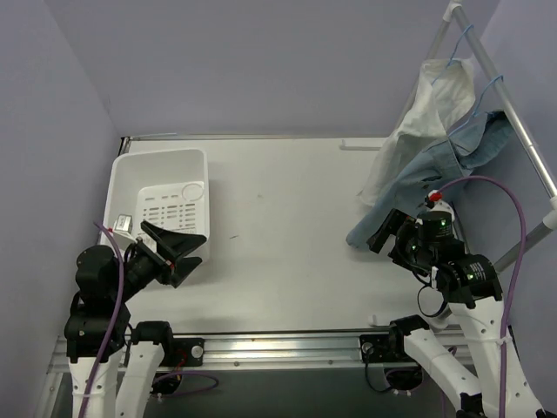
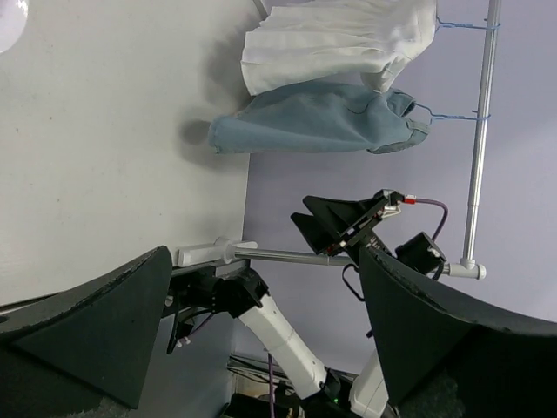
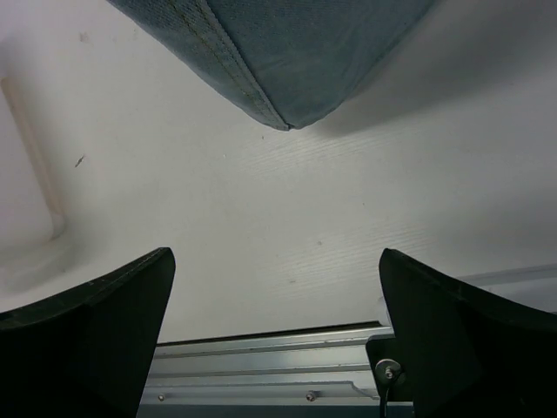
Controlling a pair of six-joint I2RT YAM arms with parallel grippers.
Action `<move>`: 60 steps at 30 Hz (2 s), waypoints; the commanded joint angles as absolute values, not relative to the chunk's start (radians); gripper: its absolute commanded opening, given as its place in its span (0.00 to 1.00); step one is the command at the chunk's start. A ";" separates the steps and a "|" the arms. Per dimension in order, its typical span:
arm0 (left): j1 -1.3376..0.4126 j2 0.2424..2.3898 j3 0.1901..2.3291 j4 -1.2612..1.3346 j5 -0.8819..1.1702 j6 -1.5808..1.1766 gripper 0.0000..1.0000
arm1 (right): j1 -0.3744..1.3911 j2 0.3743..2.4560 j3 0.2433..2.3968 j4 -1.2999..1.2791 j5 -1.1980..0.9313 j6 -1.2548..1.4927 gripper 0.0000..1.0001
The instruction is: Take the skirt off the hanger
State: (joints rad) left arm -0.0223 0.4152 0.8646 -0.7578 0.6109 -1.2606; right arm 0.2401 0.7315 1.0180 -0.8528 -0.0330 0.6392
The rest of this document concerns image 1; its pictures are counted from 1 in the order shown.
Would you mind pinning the white shirt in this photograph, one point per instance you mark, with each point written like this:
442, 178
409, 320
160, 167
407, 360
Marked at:
444, 95

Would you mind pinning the blue wire shirt hanger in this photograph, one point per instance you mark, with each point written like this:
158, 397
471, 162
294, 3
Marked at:
453, 55

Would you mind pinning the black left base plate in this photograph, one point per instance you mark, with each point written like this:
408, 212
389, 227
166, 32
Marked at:
185, 352

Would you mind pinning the blue wire skirt hanger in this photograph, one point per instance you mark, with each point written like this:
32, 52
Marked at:
476, 110

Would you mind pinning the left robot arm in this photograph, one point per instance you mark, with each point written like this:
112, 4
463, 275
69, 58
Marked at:
114, 364

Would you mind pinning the light blue denim skirt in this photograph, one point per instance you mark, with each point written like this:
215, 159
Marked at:
442, 161

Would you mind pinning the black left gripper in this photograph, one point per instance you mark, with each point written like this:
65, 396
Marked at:
157, 257

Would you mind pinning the aluminium mounting rail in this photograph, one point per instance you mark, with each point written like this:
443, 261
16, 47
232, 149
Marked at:
300, 350

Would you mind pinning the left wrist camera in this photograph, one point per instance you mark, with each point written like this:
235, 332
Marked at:
122, 231

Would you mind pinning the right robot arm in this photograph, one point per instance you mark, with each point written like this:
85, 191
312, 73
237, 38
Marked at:
426, 247

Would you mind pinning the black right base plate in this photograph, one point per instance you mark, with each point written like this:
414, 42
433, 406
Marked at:
377, 348

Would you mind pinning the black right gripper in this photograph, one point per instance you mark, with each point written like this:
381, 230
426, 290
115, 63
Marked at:
389, 231

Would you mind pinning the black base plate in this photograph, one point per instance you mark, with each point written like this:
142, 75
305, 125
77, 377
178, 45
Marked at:
377, 348
185, 352

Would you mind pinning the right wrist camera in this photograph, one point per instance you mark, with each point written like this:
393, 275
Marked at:
434, 202

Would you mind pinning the metal clothes rack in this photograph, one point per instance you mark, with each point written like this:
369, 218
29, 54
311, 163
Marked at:
455, 12

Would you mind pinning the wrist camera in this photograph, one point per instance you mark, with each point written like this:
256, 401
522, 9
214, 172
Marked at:
122, 231
434, 202

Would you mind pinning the white plastic bin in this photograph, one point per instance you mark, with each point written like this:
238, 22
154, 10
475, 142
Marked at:
169, 189

